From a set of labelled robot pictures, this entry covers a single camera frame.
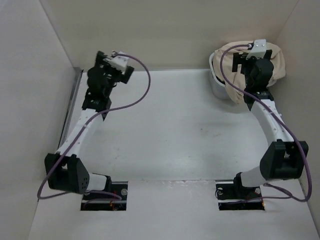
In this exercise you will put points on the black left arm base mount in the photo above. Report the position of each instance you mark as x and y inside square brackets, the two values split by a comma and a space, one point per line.
[116, 201]

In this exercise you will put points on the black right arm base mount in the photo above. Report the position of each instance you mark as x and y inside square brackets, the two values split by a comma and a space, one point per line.
[232, 198]

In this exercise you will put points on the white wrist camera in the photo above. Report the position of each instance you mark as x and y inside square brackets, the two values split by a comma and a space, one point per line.
[257, 49]
[119, 61]

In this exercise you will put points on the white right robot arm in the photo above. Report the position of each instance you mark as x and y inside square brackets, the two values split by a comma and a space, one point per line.
[282, 159]

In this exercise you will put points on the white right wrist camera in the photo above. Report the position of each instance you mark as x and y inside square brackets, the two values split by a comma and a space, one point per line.
[257, 49]

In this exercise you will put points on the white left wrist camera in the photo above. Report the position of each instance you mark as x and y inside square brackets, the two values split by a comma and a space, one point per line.
[119, 61]

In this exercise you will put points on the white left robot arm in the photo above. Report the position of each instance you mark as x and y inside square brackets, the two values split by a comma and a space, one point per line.
[65, 171]

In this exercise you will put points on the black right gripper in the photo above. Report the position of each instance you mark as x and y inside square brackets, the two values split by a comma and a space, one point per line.
[240, 59]

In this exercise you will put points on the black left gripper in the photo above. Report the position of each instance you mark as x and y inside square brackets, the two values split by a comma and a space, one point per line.
[101, 62]

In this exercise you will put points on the white plastic laundry basket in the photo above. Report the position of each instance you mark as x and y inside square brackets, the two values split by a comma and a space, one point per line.
[217, 87]

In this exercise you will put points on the beige drawstring trousers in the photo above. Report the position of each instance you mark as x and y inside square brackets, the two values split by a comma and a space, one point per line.
[238, 79]

